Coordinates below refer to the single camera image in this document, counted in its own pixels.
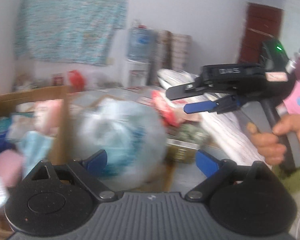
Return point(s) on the red white tissue package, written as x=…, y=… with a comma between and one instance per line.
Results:
x=167, y=112

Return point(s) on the light blue towel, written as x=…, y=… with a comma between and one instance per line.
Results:
x=34, y=147

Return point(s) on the green white cloth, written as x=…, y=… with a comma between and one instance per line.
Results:
x=192, y=134

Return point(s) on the white teal wet wipes pack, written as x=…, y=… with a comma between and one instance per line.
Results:
x=5, y=123

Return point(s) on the teal patterned wall cloth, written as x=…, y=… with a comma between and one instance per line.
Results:
x=70, y=31

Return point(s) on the pink white plush doll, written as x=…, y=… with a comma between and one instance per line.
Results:
x=47, y=116

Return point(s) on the large white plastic bag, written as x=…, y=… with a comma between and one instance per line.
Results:
x=132, y=135

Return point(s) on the red can box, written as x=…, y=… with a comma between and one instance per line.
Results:
x=57, y=80

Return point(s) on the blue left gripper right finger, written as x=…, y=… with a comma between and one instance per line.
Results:
x=206, y=163

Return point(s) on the red plastic bag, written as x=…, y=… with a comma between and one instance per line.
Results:
x=77, y=80

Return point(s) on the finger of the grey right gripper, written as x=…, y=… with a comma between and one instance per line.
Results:
x=183, y=91

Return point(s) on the person's right hand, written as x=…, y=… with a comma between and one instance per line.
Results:
x=268, y=145

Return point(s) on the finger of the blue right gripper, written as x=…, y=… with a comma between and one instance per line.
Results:
x=197, y=107

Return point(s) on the white water dispenser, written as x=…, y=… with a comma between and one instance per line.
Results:
x=135, y=73

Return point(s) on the brown cardboard box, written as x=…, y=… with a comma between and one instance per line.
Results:
x=33, y=126

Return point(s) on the gold cardboard box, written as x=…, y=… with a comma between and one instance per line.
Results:
x=180, y=151

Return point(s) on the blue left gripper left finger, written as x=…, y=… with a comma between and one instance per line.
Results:
x=96, y=163

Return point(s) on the patterned folded mat boards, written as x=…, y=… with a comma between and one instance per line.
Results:
x=170, y=51

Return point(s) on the dark red door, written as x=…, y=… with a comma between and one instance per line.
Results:
x=262, y=23

